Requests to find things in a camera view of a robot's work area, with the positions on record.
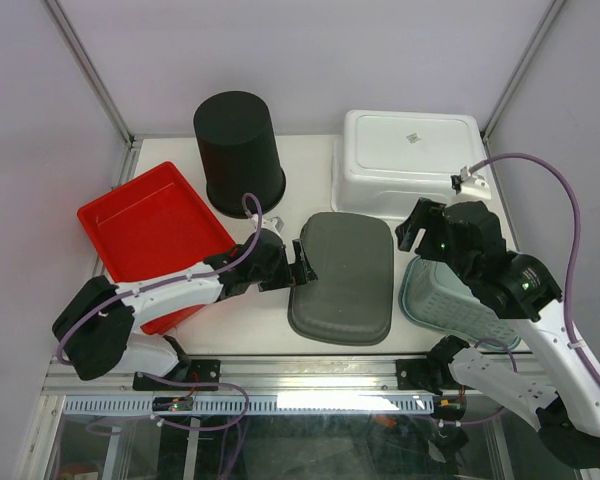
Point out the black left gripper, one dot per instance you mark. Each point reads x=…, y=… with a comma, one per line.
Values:
x=304, y=273

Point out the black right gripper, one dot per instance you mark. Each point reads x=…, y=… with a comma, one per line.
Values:
x=408, y=230

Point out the grey-green plastic basin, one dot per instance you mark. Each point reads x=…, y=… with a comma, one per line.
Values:
x=350, y=302

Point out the light teal perforated basket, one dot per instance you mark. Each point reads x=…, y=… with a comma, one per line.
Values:
x=433, y=297

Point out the white plastic tub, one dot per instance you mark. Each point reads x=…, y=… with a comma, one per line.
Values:
x=386, y=160

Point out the black ribbed waste bin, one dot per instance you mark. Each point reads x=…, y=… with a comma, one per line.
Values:
x=238, y=151

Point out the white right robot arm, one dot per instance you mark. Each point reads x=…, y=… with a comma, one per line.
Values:
x=519, y=289

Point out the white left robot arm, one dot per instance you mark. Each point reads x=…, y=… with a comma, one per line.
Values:
x=99, y=331

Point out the red plastic tray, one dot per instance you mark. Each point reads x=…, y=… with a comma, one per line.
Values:
x=153, y=225

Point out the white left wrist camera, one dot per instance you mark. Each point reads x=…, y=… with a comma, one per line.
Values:
x=274, y=224

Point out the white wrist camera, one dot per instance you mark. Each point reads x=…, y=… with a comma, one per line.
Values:
x=469, y=186
x=274, y=224

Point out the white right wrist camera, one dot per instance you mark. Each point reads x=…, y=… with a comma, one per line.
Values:
x=469, y=186

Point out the white slotted cable duct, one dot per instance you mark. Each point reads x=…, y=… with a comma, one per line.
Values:
x=286, y=403

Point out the aluminium mounting rail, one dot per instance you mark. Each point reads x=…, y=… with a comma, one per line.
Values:
x=268, y=374

